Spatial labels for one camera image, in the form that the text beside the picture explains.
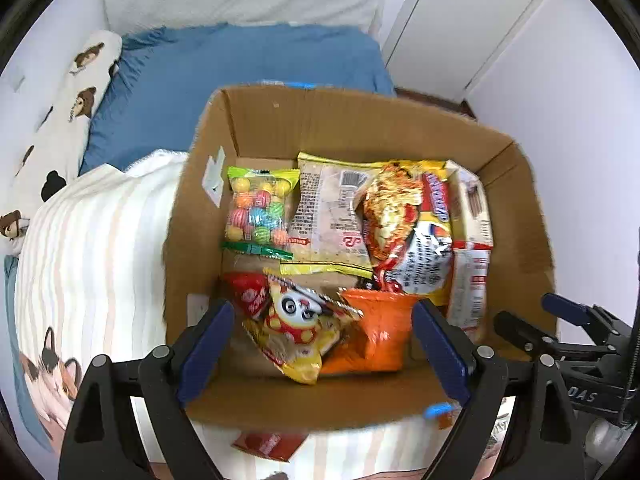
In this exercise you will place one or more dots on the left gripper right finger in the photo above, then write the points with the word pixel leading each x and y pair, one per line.
pixel 541 441

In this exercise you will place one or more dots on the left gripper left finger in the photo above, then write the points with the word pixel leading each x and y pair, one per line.
pixel 102 439

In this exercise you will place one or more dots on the orange snack packet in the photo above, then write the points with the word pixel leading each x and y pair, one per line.
pixel 375 329

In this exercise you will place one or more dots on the cat print cushion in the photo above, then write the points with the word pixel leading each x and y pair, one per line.
pixel 46 386

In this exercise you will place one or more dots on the beige yellow-edged snack bag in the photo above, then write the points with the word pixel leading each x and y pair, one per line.
pixel 326 232

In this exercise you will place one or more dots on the beige chocolate stick packet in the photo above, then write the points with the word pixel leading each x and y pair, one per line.
pixel 468 208

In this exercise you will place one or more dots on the bear print long pillow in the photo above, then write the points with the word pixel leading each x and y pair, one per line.
pixel 52 160

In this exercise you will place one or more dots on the white door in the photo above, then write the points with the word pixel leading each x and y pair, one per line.
pixel 438 47

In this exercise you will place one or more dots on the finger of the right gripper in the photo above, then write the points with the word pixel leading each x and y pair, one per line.
pixel 602 327
pixel 532 340

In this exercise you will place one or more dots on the red star snack packet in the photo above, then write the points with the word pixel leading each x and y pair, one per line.
pixel 249 292

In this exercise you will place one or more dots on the striped white blanket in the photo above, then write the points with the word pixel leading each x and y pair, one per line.
pixel 92 269

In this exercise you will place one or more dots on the yellow red noodle snack bag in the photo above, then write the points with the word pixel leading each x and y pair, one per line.
pixel 407 229

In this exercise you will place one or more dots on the colourful gumball candy bag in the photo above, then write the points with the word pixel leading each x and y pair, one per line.
pixel 257 223

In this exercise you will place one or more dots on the yellow panda snack bag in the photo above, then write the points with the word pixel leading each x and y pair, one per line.
pixel 298 327

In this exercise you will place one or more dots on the blue bed sheet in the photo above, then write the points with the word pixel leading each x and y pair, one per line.
pixel 166 76

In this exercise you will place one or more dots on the brown square snack packet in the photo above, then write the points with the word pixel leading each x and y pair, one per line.
pixel 278 447

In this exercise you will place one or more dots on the red white long snack pack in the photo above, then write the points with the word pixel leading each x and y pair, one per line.
pixel 468 291

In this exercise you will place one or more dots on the cardboard box with printed sides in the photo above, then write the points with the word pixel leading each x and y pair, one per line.
pixel 266 127

